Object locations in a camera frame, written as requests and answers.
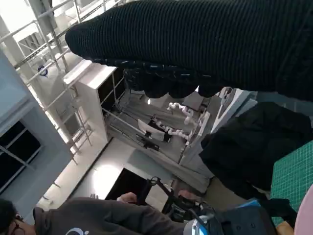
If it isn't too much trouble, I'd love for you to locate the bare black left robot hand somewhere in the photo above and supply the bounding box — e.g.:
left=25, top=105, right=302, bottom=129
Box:
left=212, top=198, right=298, bottom=235

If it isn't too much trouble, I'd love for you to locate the white pipe scaffold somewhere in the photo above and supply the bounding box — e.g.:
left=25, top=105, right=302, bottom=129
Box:
left=0, top=0, right=115, bottom=164

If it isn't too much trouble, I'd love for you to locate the green cutting mat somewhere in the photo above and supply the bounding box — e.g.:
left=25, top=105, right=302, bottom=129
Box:
left=270, top=141, right=313, bottom=226

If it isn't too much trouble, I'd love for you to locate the dark window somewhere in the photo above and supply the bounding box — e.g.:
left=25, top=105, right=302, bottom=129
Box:
left=0, top=119, right=42, bottom=194

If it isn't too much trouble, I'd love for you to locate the white shelf cabinet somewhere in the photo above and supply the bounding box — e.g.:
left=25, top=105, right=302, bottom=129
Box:
left=63, top=65, right=126, bottom=145

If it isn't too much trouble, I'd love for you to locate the pink bowl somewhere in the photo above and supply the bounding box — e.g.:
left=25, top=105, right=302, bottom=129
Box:
left=293, top=188, right=313, bottom=235

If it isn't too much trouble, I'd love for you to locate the black metal frame device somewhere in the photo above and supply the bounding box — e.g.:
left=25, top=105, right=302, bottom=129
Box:
left=135, top=176, right=216, bottom=222

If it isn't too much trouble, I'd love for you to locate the white monitor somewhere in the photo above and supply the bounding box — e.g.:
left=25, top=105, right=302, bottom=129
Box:
left=137, top=119, right=165, bottom=141

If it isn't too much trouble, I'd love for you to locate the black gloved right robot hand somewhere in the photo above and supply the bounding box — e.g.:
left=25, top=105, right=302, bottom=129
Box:
left=65, top=0, right=313, bottom=100

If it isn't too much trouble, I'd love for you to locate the black flat panel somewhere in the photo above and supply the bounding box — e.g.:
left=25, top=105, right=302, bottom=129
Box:
left=104, top=167, right=154, bottom=201

